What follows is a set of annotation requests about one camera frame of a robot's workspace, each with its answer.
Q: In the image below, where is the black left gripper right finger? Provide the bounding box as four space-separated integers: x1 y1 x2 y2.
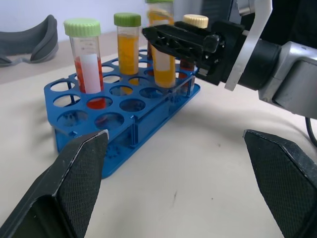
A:
242 129 317 238

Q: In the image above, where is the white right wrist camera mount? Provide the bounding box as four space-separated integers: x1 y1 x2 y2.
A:
224 0 273 91

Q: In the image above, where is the yellow test tube green cap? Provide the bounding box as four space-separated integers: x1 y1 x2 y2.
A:
145 0 177 89
113 12 142 95

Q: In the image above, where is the brown test tube cream cap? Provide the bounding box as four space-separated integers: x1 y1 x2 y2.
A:
179 14 209 72

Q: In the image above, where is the red test tube green cap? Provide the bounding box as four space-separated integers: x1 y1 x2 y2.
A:
63 18 107 110

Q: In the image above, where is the grey padded headset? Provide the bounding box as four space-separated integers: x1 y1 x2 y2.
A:
0 14 59 68

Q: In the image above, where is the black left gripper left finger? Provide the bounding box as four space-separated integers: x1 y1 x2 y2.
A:
0 129 110 238

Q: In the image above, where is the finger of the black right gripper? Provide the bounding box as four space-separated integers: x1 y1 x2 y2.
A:
142 24 221 66
174 21 214 37

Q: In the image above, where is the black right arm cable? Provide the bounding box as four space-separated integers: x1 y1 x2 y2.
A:
304 116 317 147

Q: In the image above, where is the blue test tube rack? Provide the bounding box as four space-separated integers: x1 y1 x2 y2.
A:
44 49 201 179

